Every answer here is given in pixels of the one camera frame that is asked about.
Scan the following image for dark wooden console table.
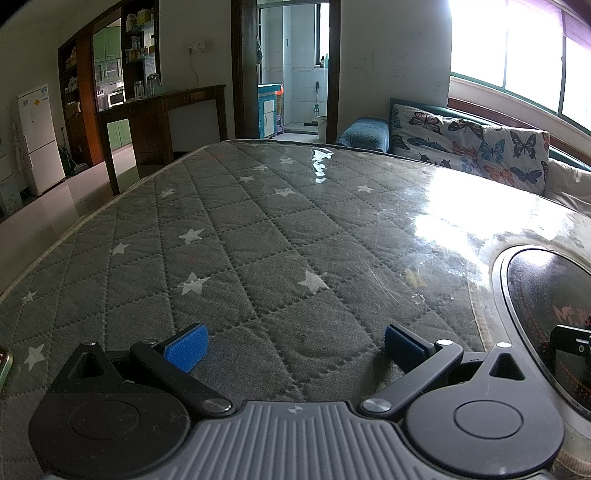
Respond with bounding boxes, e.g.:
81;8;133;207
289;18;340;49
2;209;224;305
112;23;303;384
95;84;227;195

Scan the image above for beige cushion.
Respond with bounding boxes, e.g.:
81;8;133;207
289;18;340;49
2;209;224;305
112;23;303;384
544;158;591;217

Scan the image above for teal bathroom cabinet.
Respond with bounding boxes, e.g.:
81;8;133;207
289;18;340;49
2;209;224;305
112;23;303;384
257;83;284;139

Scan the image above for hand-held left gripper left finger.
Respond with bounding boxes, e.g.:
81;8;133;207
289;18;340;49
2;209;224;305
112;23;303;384
50;322;236;419

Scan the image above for dark wooden shelf cabinet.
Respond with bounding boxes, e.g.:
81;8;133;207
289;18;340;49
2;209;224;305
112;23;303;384
57;0;160;168

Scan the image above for blue pillow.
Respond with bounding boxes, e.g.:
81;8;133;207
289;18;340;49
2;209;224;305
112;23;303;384
336;116;391;153

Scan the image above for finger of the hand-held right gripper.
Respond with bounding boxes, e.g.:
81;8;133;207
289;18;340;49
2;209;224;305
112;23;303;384
551;324;591;366

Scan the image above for butterfly print cushion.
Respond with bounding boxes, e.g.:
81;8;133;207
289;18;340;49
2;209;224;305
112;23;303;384
389;102;551;195

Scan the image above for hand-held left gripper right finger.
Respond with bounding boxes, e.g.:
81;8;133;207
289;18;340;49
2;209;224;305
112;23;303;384
358;323;529;419

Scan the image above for dark wooden door frame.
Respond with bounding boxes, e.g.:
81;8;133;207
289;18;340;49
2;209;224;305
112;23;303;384
230;0;342;145

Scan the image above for glass jars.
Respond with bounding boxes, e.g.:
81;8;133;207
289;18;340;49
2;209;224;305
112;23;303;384
133;73;163;99

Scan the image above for grey quilted star table cover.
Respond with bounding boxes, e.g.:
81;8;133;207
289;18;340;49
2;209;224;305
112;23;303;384
0;138;591;480

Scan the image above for black induction cooker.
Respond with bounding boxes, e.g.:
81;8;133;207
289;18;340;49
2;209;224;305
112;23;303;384
490;246;591;418

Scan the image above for green framed window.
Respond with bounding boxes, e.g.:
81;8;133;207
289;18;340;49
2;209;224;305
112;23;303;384
449;0;591;136

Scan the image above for white refrigerator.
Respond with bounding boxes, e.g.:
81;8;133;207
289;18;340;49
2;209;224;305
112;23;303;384
17;84;66;197

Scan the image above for broom with dustpan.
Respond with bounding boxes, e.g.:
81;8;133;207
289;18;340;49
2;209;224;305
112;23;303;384
59;126;89;175

